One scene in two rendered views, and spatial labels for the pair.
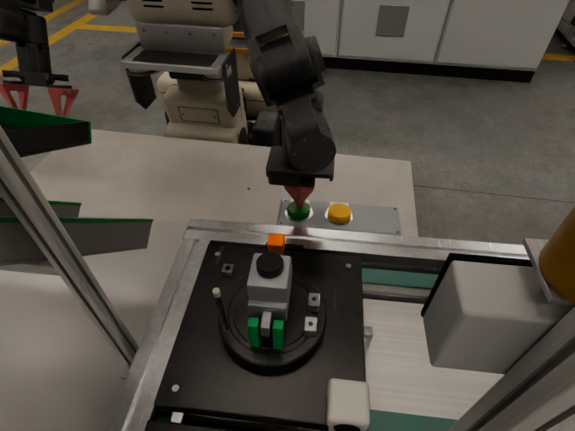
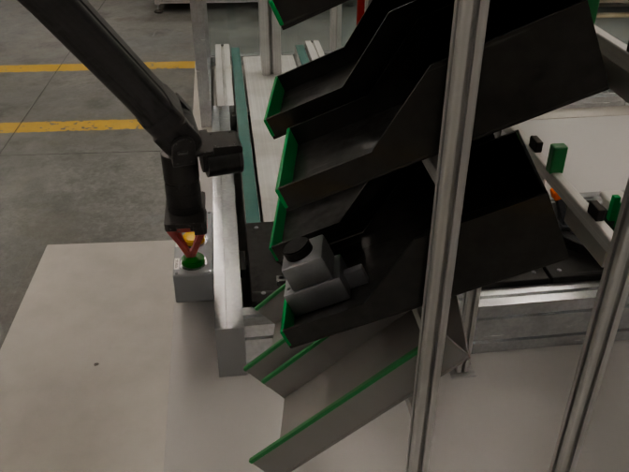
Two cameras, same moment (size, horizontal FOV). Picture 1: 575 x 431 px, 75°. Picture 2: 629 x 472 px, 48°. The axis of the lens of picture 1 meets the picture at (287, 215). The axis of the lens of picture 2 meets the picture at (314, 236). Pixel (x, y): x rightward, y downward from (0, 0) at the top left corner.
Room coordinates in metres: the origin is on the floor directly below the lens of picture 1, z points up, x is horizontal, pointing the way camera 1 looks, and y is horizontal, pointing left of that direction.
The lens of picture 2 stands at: (0.50, 1.01, 1.67)
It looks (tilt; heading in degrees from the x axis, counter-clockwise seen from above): 33 degrees down; 256
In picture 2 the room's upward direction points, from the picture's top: straight up
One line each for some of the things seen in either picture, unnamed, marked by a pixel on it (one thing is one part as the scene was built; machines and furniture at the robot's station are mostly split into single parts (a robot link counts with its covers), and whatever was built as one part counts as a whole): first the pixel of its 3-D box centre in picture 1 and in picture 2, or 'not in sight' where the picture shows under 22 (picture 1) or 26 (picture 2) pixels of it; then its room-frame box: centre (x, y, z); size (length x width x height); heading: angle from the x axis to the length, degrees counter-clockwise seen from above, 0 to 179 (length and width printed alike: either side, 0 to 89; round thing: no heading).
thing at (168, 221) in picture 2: (301, 150); (183, 198); (0.47, -0.02, 1.09); 0.10 x 0.07 x 0.07; 83
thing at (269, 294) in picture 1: (269, 287); not in sight; (0.24, 0.02, 1.06); 0.08 x 0.04 x 0.07; 174
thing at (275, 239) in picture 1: (275, 262); not in sight; (0.29, 0.01, 1.04); 0.04 x 0.02 x 0.08; 174
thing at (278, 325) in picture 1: (278, 334); not in sight; (0.21, 0.01, 1.01); 0.01 x 0.01 x 0.05; 84
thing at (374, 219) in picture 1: (337, 227); (195, 254); (0.46, -0.09, 0.93); 0.21 x 0.07 x 0.06; 84
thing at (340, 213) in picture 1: (339, 215); (194, 240); (0.46, -0.09, 0.96); 0.04 x 0.04 x 0.02
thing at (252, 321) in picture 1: (254, 333); not in sight; (0.21, 0.04, 1.01); 0.01 x 0.01 x 0.05; 84
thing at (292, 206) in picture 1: (299, 211); (193, 261); (0.46, -0.02, 0.96); 0.04 x 0.04 x 0.02
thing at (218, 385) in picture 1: (273, 322); (316, 258); (0.25, 0.02, 0.96); 0.24 x 0.24 x 0.02; 84
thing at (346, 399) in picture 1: (346, 406); not in sight; (0.14, -0.07, 0.97); 0.05 x 0.05 x 0.04; 84
